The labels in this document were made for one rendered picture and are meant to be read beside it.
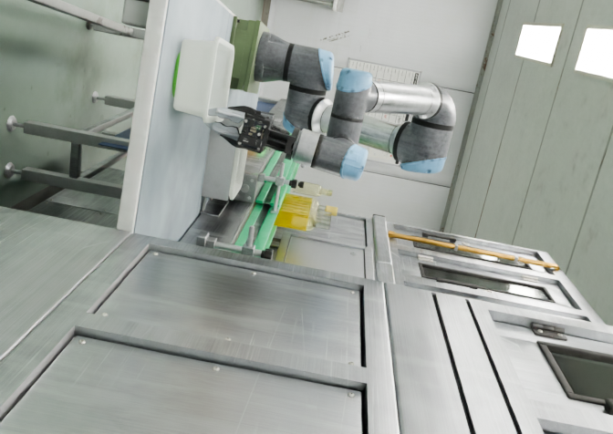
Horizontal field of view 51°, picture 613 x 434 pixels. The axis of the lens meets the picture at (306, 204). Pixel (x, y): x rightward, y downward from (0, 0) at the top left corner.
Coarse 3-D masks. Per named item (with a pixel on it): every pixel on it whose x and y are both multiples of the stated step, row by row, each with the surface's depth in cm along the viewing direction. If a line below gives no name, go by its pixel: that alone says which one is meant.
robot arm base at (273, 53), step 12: (264, 36) 190; (276, 36) 193; (264, 48) 188; (276, 48) 190; (288, 48) 191; (264, 60) 189; (276, 60) 190; (288, 60) 190; (264, 72) 192; (276, 72) 192
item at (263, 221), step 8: (256, 208) 209; (264, 208) 212; (272, 208) 212; (256, 216) 202; (264, 216) 204; (272, 216) 204; (248, 224) 193; (256, 224) 195; (264, 224) 196; (272, 224) 197; (256, 232) 188; (264, 232) 189; (240, 240) 180; (256, 240) 182; (264, 240) 183; (256, 248) 176; (264, 248) 178; (256, 256) 170
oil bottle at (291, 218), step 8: (280, 208) 218; (288, 208) 219; (280, 216) 216; (288, 216) 216; (296, 216) 215; (304, 216) 215; (312, 216) 216; (280, 224) 217; (288, 224) 216; (296, 224) 216; (304, 224) 216; (312, 224) 216
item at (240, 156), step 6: (240, 132) 182; (240, 150) 199; (246, 150) 199; (234, 156) 184; (240, 156) 200; (234, 162) 184; (240, 162) 200; (234, 168) 184; (240, 168) 201; (234, 174) 185; (240, 174) 201; (234, 180) 185; (240, 180) 202; (234, 186) 199; (240, 186) 201; (234, 192) 193
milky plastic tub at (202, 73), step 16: (192, 48) 128; (208, 48) 128; (224, 48) 142; (176, 64) 131; (192, 64) 129; (208, 64) 128; (224, 64) 148; (176, 80) 131; (192, 80) 129; (208, 80) 128; (224, 80) 149; (176, 96) 130; (192, 96) 130; (208, 96) 128; (224, 96) 149; (192, 112) 131
